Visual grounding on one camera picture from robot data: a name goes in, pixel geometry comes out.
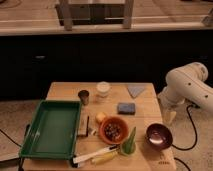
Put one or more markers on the orange bowl with beans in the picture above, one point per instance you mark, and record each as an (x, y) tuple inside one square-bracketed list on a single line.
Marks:
[(113, 130)]

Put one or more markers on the yellow round toy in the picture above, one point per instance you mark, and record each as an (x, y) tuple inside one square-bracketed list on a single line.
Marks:
[(100, 117)]

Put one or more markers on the yellow corn toy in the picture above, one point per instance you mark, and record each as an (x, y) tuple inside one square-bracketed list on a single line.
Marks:
[(104, 157)]

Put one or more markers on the small metal cup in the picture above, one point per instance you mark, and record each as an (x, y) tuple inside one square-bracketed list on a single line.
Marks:
[(84, 97)]

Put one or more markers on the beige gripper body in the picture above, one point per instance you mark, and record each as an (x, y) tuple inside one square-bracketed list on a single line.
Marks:
[(169, 115)]

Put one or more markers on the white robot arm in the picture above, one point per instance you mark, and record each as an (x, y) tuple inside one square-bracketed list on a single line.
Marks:
[(185, 83)]

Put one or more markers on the dark purple bowl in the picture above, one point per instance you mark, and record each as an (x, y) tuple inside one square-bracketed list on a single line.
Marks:
[(159, 136)]

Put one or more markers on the white lidded jar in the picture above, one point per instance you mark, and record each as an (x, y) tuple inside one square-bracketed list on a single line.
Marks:
[(103, 89)]

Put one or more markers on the wooden stool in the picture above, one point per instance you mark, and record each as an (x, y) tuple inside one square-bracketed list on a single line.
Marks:
[(72, 13)]

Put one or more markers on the green cone toy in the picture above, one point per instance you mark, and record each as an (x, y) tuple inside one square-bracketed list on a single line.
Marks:
[(128, 146)]

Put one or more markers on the blue sponge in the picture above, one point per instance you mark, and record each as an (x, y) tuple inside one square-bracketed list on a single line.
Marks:
[(126, 108)]

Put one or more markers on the grey triangular cloth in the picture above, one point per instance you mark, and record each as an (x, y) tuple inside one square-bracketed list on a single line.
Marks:
[(135, 90)]

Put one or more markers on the green plastic tray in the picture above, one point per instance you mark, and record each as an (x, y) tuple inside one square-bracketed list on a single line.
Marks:
[(53, 131)]

